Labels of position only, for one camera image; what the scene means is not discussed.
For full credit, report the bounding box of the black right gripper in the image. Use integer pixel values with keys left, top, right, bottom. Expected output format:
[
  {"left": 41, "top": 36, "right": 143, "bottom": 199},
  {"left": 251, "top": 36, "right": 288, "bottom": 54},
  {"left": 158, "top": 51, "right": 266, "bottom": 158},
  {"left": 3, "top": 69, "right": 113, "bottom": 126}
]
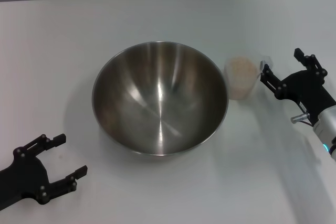
[{"left": 259, "top": 47, "right": 336, "bottom": 126}]

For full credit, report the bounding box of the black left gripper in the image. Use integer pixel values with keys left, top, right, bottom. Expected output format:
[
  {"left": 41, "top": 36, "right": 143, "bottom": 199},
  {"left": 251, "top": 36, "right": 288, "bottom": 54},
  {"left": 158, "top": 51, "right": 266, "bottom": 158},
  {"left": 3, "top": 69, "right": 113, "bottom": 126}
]
[{"left": 0, "top": 133, "right": 88, "bottom": 208}]

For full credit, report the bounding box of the large stainless steel bowl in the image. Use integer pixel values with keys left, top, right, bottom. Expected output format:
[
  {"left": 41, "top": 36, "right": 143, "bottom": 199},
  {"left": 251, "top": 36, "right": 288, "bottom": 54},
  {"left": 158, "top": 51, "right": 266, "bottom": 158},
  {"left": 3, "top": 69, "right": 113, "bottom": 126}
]
[{"left": 91, "top": 40, "right": 229, "bottom": 156}]

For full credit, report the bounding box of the silver cable connector plug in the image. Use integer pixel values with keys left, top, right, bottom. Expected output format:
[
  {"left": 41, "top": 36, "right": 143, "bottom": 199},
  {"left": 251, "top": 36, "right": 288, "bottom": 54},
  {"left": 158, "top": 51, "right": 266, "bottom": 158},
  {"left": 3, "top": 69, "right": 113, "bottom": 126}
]
[{"left": 290, "top": 113, "right": 311, "bottom": 123}]

